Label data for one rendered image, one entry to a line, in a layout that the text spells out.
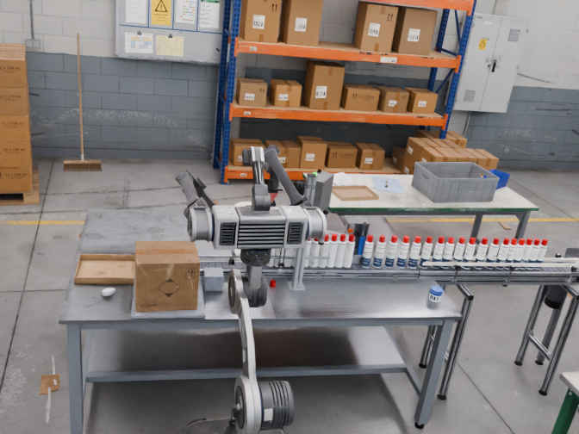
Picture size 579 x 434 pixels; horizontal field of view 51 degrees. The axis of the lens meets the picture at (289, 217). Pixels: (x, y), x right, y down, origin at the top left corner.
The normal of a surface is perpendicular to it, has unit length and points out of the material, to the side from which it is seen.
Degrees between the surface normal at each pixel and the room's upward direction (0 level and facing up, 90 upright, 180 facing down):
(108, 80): 90
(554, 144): 90
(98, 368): 0
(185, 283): 90
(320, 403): 0
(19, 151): 89
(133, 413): 0
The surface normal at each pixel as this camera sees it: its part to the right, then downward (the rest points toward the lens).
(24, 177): 0.36, 0.41
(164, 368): 0.11, -0.91
